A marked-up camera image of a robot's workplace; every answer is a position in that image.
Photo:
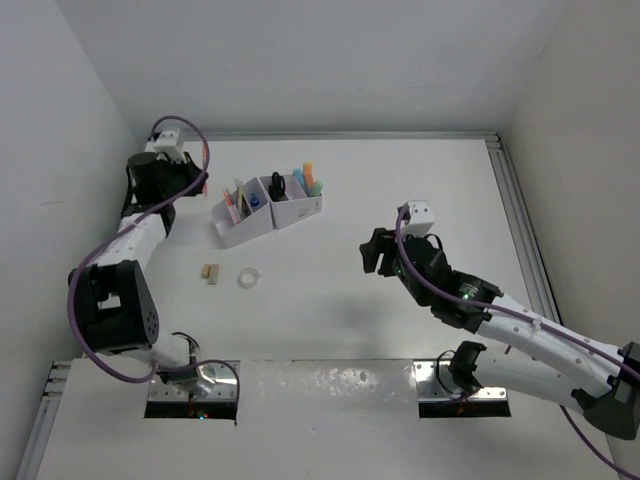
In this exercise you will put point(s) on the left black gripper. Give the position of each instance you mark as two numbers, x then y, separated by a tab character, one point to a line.
190	169

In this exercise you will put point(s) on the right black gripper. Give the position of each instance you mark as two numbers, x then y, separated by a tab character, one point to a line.
380	242

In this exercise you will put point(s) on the yellow highlighter pen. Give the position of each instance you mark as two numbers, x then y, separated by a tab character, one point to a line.
240	203

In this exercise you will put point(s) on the green black pen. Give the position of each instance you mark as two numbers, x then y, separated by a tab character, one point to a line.
247	207

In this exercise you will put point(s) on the clear glue bottle blue cap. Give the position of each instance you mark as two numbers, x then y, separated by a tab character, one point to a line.
255	201

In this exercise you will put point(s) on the white eraser block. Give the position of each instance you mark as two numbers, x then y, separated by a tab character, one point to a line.
213	275

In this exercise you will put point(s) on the black handled scissors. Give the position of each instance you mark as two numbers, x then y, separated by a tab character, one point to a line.
277	187

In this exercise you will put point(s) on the green marker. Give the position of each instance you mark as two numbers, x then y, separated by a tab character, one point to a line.
316	189

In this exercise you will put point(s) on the blue marker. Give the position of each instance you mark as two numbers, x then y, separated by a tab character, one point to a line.
298	174

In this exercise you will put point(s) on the orange pink pens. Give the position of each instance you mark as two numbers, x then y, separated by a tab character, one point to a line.
205	166

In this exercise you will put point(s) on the orange pen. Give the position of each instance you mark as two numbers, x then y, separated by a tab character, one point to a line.
232	210

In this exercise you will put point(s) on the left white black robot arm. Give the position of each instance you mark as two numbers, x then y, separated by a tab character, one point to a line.
112	312

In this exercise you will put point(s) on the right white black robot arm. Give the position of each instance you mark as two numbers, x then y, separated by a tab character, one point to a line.
598	381

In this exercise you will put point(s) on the white organizer lying tilted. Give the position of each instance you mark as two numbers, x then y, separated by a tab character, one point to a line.
257	224

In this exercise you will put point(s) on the clear tape roll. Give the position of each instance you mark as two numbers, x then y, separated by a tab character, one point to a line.
249	278

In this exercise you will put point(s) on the white organizer upright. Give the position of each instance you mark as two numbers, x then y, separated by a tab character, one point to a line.
295	206

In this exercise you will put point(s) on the white front cover board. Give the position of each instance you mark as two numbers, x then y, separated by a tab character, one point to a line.
307	420

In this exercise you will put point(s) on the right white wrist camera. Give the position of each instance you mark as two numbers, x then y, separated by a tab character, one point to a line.
416	218

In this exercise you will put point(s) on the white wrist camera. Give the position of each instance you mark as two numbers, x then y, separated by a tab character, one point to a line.
416	218
170	143

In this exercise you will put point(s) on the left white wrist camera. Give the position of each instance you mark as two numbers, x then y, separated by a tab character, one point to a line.
170	143

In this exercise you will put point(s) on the aluminium frame rail right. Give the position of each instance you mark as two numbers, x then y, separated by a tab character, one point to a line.
536	280

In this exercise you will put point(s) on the aluminium frame rail back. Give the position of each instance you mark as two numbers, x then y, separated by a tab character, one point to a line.
353	135

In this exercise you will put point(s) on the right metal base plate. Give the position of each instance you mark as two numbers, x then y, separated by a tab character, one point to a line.
435	384

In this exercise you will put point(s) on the metal base plate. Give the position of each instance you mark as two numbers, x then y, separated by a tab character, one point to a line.
435	384
212	382

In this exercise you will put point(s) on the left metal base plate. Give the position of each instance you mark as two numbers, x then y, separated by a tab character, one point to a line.
212	382

